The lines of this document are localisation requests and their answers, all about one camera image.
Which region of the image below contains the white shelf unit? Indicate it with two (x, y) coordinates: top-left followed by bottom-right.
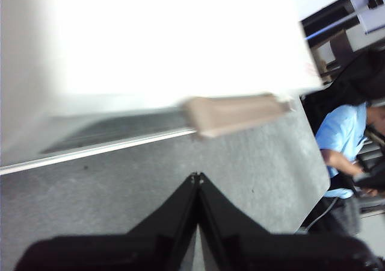
(300, 0), (385, 82)

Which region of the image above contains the grey cable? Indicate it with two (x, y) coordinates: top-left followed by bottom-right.
(305, 197), (339, 231)

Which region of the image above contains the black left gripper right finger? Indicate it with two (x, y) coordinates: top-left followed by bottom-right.
(198, 172), (383, 271)

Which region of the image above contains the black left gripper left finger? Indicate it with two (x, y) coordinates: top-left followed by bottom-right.
(13, 172), (199, 271)

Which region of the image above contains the person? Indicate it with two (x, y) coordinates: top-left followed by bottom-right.
(314, 49), (385, 232)

